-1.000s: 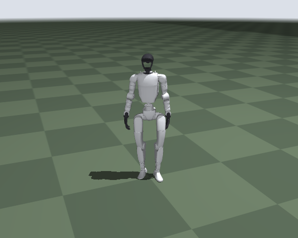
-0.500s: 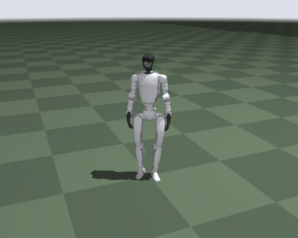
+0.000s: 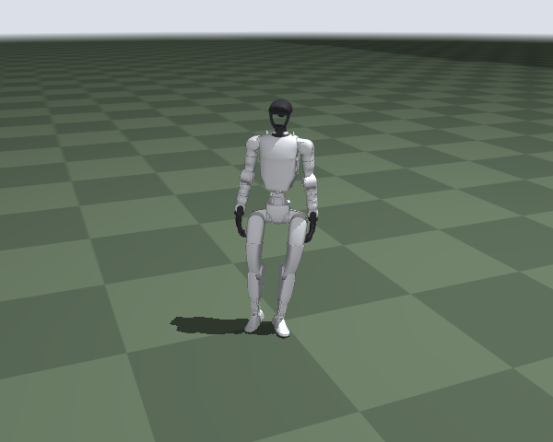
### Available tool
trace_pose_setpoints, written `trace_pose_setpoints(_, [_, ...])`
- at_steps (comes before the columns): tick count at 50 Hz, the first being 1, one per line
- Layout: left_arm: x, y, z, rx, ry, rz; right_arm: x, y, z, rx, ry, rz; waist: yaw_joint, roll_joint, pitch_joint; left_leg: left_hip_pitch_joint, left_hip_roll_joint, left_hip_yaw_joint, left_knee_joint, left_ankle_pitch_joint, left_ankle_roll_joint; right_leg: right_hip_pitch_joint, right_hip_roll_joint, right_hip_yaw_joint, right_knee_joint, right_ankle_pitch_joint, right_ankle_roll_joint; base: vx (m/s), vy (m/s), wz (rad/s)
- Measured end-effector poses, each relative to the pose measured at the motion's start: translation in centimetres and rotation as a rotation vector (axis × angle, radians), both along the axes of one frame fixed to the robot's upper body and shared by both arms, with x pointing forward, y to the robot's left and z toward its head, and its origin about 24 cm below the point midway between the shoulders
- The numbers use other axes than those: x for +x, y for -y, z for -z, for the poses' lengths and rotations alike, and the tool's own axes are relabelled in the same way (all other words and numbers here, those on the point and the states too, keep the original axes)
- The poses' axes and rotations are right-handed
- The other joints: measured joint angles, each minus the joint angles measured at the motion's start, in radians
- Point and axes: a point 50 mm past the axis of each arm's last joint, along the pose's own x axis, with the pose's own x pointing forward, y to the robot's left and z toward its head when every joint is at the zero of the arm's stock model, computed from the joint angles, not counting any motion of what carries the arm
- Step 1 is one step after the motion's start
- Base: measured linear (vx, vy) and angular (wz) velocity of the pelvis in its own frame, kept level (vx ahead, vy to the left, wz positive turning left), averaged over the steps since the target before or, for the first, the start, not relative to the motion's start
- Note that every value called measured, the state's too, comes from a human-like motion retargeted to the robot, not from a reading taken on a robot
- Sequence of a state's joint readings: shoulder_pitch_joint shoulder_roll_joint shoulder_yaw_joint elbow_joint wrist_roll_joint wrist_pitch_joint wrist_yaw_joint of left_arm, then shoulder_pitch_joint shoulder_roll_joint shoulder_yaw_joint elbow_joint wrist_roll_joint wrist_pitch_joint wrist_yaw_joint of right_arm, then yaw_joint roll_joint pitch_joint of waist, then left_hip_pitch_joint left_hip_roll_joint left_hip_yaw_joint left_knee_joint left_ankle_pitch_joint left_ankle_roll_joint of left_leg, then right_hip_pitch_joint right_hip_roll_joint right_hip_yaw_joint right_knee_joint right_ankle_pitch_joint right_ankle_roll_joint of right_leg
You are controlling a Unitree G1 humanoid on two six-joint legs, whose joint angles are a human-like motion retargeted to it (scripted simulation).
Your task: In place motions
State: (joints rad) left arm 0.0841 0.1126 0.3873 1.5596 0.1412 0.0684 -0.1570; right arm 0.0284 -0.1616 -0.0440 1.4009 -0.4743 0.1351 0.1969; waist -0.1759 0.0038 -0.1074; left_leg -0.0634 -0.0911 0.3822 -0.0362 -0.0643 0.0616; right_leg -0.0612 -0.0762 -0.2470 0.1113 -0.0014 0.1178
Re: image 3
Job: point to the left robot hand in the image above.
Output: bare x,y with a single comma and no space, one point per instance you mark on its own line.
313,220

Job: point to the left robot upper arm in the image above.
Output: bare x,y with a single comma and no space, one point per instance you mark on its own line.
306,148

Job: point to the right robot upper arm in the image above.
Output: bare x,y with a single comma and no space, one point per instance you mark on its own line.
251,155

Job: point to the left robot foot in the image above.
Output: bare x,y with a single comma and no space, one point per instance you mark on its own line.
280,326

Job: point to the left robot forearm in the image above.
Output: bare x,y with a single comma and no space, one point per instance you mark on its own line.
311,199

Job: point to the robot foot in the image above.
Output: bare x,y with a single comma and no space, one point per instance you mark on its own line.
280,326
254,322

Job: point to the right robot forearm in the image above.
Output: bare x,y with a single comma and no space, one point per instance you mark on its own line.
243,194

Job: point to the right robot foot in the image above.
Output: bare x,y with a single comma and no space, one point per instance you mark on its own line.
254,322

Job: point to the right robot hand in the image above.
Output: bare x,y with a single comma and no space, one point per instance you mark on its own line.
238,214

